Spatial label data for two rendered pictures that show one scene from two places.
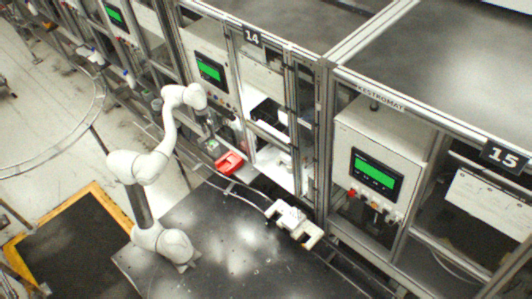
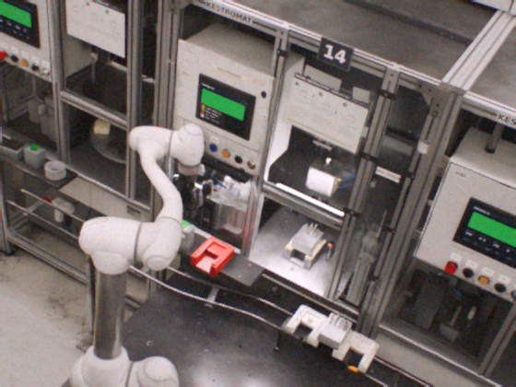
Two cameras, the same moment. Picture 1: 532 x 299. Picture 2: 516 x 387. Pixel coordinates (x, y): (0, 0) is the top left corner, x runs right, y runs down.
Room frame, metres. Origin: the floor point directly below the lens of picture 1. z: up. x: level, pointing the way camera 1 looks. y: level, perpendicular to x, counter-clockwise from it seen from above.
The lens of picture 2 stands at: (-0.32, 1.11, 3.09)
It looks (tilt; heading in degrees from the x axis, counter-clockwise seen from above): 39 degrees down; 332
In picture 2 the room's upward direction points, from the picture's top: 10 degrees clockwise
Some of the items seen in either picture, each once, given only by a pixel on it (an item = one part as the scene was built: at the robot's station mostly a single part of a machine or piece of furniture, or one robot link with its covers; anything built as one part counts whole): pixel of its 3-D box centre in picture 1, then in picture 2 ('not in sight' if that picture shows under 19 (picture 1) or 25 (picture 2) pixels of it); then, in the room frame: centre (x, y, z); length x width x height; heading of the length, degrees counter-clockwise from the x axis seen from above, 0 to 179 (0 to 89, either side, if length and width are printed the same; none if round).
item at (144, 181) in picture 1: (150, 169); (158, 246); (1.31, 0.63, 1.44); 0.18 x 0.14 x 0.13; 154
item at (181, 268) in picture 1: (184, 256); not in sight; (1.17, 0.62, 0.71); 0.22 x 0.18 x 0.06; 40
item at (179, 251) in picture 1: (175, 244); (155, 383); (1.19, 0.65, 0.85); 0.18 x 0.16 x 0.22; 64
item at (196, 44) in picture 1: (225, 64); (234, 99); (1.91, 0.17, 1.60); 0.42 x 0.29 x 0.46; 40
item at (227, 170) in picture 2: (215, 105); (210, 160); (1.82, 0.27, 1.37); 0.36 x 0.04 x 0.04; 40
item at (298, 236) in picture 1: (294, 225); (331, 341); (1.20, -0.10, 0.84); 0.36 x 0.14 x 0.10; 40
